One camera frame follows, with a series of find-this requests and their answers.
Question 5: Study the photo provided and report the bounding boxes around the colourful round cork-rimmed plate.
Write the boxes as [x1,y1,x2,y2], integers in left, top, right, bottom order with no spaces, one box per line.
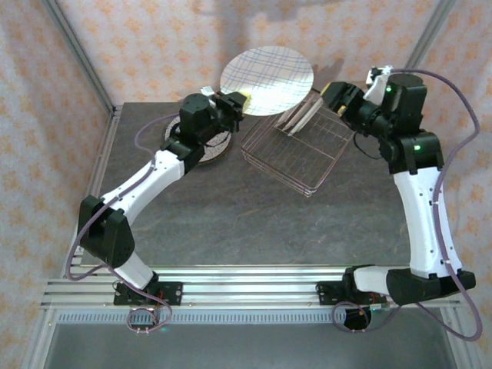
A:
[164,115,233,166]

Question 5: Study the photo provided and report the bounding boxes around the plaid striped round plate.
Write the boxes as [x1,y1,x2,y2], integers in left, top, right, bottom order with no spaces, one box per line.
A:
[218,45,315,118]

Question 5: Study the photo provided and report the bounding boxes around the aluminium extrusion base rails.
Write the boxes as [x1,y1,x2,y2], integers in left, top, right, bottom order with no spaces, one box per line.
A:
[40,264,462,311]

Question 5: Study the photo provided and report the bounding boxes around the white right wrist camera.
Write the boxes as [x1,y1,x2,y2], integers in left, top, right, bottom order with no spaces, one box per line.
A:
[363,65,394,103]

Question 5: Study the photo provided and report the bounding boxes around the copper wire dish rack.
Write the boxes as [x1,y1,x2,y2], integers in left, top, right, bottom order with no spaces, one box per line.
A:
[238,86,357,199]

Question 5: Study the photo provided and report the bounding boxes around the aluminium frame post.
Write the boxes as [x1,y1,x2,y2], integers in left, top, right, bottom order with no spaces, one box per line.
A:
[21,309,58,369]
[440,307,474,369]
[405,0,458,72]
[40,0,118,116]

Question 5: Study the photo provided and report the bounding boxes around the grey slotted cable duct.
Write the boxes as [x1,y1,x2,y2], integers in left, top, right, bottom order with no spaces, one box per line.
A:
[57,310,347,326]

